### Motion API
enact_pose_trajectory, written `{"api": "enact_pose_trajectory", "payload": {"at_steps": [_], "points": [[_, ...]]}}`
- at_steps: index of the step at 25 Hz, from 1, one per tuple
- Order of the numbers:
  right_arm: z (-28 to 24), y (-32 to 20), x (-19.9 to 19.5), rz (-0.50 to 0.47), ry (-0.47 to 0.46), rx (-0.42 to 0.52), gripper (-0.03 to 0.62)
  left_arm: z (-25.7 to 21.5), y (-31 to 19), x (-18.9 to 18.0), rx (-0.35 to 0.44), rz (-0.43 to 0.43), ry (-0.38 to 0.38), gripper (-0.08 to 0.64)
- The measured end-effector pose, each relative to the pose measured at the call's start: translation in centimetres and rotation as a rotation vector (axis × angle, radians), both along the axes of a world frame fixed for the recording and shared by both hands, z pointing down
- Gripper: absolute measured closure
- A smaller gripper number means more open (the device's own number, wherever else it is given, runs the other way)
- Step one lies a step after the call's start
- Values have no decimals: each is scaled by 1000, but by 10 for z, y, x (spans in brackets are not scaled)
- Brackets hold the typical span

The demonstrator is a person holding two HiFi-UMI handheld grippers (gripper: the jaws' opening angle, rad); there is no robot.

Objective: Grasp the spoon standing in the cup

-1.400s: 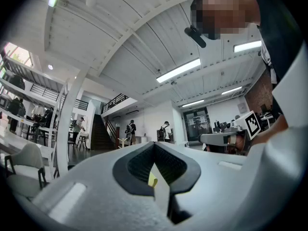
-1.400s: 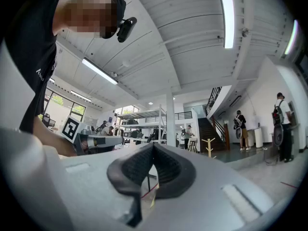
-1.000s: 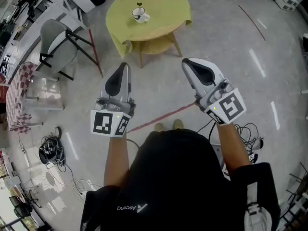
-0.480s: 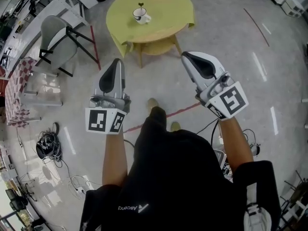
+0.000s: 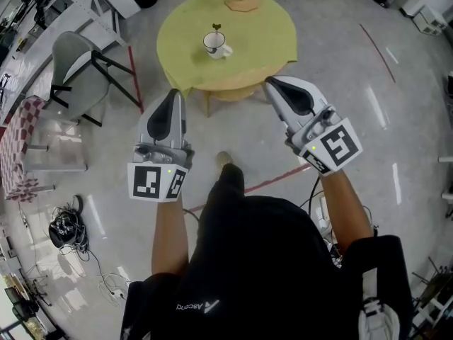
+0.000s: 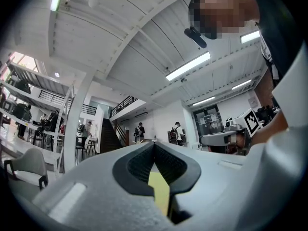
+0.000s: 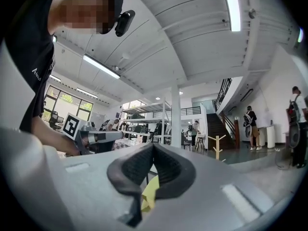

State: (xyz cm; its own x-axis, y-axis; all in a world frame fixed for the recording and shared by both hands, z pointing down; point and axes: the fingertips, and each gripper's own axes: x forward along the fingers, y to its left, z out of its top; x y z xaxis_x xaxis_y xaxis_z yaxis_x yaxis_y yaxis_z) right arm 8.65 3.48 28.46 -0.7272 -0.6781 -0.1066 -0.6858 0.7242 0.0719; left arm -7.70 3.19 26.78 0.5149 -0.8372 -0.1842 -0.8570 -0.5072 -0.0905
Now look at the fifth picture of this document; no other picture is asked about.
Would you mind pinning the white power strip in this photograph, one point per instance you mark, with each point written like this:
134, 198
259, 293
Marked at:
322, 214

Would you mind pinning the person's right forearm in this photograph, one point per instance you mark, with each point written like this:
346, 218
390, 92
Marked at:
345, 211

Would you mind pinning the person's black clothing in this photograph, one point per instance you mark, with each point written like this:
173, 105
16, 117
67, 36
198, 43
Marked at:
262, 267

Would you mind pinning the red checkered cloth bench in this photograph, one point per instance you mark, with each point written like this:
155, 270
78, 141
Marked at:
17, 144

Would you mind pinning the clear acrylic side table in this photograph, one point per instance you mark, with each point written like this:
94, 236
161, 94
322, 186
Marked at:
56, 147

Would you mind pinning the white metal shelf rack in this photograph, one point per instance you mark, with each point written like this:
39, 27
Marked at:
99, 9

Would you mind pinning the round wooden table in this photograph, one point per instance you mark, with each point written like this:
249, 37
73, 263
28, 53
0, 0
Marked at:
230, 90

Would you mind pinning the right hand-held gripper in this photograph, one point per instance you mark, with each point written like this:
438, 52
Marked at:
336, 144

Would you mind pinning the person's tan shoe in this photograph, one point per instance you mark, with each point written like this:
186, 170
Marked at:
224, 158

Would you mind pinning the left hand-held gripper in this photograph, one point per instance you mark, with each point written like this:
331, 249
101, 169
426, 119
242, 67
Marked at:
148, 184

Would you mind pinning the person's left forearm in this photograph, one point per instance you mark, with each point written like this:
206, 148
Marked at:
170, 236

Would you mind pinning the white cup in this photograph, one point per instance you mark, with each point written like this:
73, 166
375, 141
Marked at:
213, 46

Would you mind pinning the white shoe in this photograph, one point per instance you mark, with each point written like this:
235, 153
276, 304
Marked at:
378, 321

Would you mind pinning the green tablecloth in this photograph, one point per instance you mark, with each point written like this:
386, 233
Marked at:
255, 41

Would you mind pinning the white box appliance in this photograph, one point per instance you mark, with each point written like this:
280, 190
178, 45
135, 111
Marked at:
429, 20

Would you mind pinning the black-tipped spoon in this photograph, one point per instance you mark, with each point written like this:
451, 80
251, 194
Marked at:
216, 27

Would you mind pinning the grey chair with black legs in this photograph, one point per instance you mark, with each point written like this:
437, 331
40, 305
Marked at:
76, 73

